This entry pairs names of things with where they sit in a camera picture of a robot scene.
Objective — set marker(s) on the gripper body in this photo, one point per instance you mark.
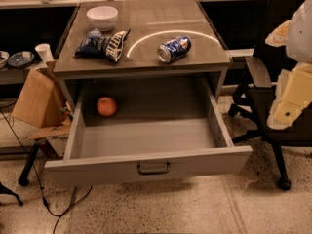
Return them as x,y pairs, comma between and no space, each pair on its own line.
300,33

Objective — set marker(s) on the red apple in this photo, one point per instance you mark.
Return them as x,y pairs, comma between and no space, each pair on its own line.
106,106

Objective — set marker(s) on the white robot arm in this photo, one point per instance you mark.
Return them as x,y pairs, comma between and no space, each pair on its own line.
295,34

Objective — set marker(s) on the open grey top drawer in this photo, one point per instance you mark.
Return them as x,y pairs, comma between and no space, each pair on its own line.
158,120

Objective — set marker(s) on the grey drawer cabinet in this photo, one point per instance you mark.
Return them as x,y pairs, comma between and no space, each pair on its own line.
149,23

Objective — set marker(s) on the black office chair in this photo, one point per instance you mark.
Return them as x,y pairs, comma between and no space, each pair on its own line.
257,86

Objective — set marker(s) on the blue soda can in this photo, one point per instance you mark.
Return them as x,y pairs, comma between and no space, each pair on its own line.
174,49

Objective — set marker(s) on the blue chip bag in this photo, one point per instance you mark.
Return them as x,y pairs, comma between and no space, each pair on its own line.
96,44

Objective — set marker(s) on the white ceramic bowl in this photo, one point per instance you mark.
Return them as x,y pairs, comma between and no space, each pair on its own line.
104,18

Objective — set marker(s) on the brown cardboard box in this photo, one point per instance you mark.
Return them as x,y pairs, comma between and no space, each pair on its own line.
41,105

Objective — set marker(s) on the white paper cup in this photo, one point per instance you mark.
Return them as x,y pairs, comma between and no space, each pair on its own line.
44,51

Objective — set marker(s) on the dark round plate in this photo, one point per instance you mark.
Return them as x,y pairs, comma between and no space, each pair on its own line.
21,60

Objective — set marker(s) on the black tripod leg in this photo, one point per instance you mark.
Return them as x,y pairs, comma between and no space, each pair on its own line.
31,155

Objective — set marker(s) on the small bowl at left edge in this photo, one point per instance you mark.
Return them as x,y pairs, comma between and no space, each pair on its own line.
3,59

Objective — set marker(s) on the black metal drawer handle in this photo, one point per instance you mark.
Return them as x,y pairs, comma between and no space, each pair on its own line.
153,169

